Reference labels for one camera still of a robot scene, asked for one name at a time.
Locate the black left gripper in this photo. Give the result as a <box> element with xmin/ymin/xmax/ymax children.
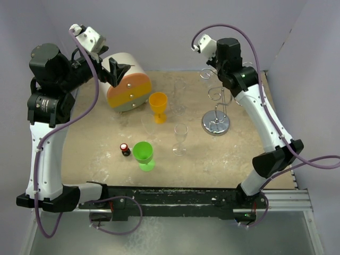
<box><xmin>58</xmin><ymin>44</ymin><xmax>129</xmax><ymax>92</ymax></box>

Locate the clear ribbed flute glass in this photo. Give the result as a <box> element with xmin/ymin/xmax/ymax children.
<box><xmin>141</xmin><ymin>114</ymin><xmax>156</xmax><ymax>141</ymax></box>

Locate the green plastic wine glass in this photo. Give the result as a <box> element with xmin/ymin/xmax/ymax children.
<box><xmin>132</xmin><ymin>141</ymin><xmax>155</xmax><ymax>172</ymax></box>

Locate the short clear wine glass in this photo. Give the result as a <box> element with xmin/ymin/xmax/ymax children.
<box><xmin>206</xmin><ymin>70</ymin><xmax>220</xmax><ymax>89</ymax></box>

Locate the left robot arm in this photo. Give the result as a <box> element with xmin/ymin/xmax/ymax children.
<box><xmin>16</xmin><ymin>43</ymin><xmax>109</xmax><ymax>213</ymax></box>

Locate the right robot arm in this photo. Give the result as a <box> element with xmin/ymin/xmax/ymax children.
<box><xmin>215</xmin><ymin>38</ymin><xmax>304</xmax><ymax>208</ymax></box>

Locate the yellow plastic wine glass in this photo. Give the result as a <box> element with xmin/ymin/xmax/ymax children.
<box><xmin>149</xmin><ymin>92</ymin><xmax>167</xmax><ymax>124</ymax></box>

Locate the clear stemmed wine glass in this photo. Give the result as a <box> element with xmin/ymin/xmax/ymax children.
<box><xmin>172</xmin><ymin>123</ymin><xmax>188</xmax><ymax>156</ymax></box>

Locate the chrome wine glass rack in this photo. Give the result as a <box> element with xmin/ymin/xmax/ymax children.
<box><xmin>200</xmin><ymin>61</ymin><xmax>256</xmax><ymax>138</ymax></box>

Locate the tall clear champagne flute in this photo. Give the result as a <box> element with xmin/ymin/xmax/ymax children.
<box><xmin>172</xmin><ymin>80</ymin><xmax>186</xmax><ymax>116</ymax></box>

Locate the small red-capped bottle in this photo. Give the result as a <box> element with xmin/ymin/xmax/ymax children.
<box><xmin>120</xmin><ymin>143</ymin><xmax>131</xmax><ymax>157</ymax></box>

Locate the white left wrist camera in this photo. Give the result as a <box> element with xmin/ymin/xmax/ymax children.
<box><xmin>70</xmin><ymin>24</ymin><xmax>106</xmax><ymax>54</ymax></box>

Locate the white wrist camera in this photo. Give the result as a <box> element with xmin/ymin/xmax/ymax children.
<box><xmin>70</xmin><ymin>24</ymin><xmax>106</xmax><ymax>54</ymax></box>
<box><xmin>192</xmin><ymin>34</ymin><xmax>217</xmax><ymax>60</ymax></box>

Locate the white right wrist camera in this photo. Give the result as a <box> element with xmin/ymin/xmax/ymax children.
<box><xmin>192</xmin><ymin>34</ymin><xmax>217</xmax><ymax>60</ymax></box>

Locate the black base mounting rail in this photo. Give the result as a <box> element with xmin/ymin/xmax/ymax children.
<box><xmin>79</xmin><ymin>186</ymin><xmax>269</xmax><ymax>223</ymax></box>

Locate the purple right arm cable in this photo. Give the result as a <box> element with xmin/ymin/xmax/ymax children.
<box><xmin>191</xmin><ymin>24</ymin><xmax>340</xmax><ymax>229</ymax></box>

